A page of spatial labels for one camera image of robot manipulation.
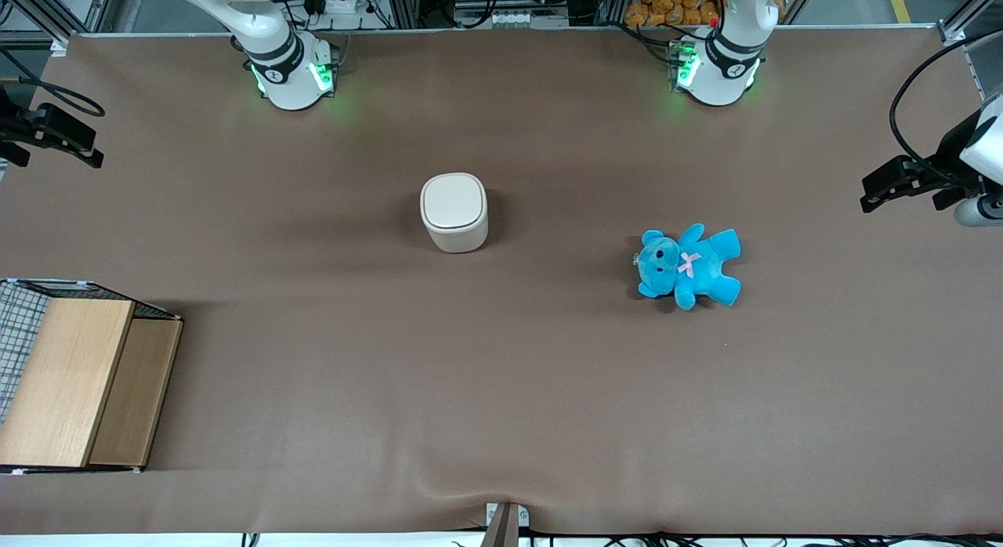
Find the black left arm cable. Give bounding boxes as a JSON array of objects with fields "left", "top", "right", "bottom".
[{"left": 888, "top": 30, "right": 1003, "bottom": 189}]

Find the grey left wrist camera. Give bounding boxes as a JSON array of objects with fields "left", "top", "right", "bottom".
[{"left": 953, "top": 192, "right": 1003, "bottom": 228}]

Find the blue teddy bear plush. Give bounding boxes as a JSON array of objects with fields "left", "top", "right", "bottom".
[{"left": 632, "top": 223, "right": 743, "bottom": 312}]

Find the wooden shelf box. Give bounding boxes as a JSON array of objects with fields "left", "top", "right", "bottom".
[{"left": 0, "top": 279, "right": 185, "bottom": 475}]

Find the brown table mat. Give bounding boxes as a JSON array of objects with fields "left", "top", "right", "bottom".
[{"left": 0, "top": 26, "right": 1003, "bottom": 537}]

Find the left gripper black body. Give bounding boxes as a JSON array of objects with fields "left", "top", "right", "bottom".
[{"left": 937, "top": 109, "right": 982, "bottom": 190}]

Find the black wire mesh panel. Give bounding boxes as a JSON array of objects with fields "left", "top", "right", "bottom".
[{"left": 0, "top": 281, "right": 53, "bottom": 422}]

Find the white flip-lid trash can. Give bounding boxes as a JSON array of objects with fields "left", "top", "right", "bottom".
[{"left": 419, "top": 172, "right": 490, "bottom": 255}]

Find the white terminal block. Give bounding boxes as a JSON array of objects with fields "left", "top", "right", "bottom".
[{"left": 487, "top": 9, "right": 570, "bottom": 28}]

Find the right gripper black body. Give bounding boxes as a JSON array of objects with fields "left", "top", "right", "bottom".
[{"left": 0, "top": 86, "right": 37, "bottom": 168}]

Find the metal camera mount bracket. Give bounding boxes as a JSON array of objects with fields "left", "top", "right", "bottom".
[{"left": 480, "top": 502, "right": 531, "bottom": 547}]

